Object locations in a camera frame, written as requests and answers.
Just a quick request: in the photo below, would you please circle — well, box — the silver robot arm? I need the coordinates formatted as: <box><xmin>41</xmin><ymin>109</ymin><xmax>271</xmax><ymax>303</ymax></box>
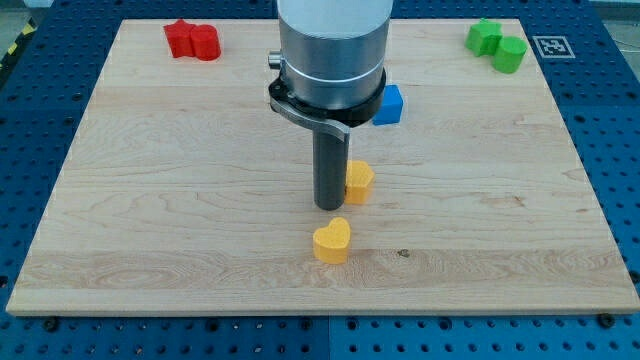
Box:
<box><xmin>268</xmin><ymin>0</ymin><xmax>394</xmax><ymax>210</ymax></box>

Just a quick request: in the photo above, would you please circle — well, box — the red star block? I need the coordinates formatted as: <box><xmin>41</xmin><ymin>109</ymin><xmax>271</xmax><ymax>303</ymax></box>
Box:
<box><xmin>163</xmin><ymin>19</ymin><xmax>195</xmax><ymax>58</ymax></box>

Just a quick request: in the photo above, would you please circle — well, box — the red cylinder block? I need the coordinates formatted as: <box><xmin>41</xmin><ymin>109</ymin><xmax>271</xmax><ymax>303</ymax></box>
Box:
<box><xmin>190</xmin><ymin>24</ymin><xmax>222</xmax><ymax>61</ymax></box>

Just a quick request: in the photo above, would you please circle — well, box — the green star block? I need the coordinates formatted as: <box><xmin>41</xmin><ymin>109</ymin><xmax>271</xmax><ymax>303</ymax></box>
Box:
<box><xmin>465</xmin><ymin>19</ymin><xmax>503</xmax><ymax>57</ymax></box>

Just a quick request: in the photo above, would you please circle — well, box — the yellow hexagon block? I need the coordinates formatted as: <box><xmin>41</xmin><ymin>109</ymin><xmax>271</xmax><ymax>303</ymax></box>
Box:
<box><xmin>345</xmin><ymin>160</ymin><xmax>375</xmax><ymax>205</ymax></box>

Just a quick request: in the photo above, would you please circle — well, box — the wooden board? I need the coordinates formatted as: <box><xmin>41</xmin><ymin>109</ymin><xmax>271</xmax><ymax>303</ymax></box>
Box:
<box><xmin>6</xmin><ymin>19</ymin><xmax>639</xmax><ymax>317</ymax></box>

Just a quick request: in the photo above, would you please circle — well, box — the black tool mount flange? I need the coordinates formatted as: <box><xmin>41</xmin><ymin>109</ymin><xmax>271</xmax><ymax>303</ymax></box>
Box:
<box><xmin>268</xmin><ymin>70</ymin><xmax>386</xmax><ymax>142</ymax></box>

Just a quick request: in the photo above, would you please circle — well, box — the blue cube block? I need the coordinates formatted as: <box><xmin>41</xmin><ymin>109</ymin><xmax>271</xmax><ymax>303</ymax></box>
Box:
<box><xmin>372</xmin><ymin>84</ymin><xmax>404</xmax><ymax>126</ymax></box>

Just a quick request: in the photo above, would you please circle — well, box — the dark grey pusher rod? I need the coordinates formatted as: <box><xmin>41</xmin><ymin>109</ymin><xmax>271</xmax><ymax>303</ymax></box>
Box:
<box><xmin>313</xmin><ymin>132</ymin><xmax>349</xmax><ymax>211</ymax></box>

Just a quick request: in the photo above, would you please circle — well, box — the white fiducial marker tag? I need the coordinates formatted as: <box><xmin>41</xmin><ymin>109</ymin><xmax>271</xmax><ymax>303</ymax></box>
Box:
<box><xmin>532</xmin><ymin>35</ymin><xmax>575</xmax><ymax>59</ymax></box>

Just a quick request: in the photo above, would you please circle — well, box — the green cylinder block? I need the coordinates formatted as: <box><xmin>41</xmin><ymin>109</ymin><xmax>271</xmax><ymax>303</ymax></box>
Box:
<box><xmin>492</xmin><ymin>36</ymin><xmax>528</xmax><ymax>74</ymax></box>

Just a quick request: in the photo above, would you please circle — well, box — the yellow heart block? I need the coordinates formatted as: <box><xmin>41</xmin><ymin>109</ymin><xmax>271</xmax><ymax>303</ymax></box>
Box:
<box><xmin>313</xmin><ymin>217</ymin><xmax>351</xmax><ymax>265</ymax></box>

